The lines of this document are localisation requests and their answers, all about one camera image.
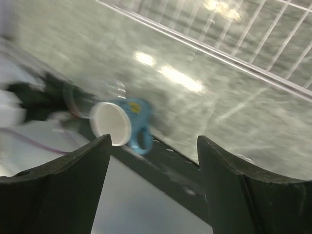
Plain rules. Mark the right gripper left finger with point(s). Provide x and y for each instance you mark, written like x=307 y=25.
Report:
x=58 y=197

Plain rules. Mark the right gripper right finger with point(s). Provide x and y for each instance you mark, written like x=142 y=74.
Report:
x=245 y=199

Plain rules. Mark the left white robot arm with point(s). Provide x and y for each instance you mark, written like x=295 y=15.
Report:
x=36 y=125

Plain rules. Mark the black base beam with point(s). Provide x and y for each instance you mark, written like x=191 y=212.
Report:
x=168 y=170

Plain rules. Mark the light blue white mug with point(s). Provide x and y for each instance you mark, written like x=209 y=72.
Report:
x=126 y=120

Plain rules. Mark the left clear glass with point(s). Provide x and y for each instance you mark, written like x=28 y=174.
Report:
x=81 y=99

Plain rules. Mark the white wire dish rack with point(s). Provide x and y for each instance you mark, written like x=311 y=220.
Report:
x=269 y=39

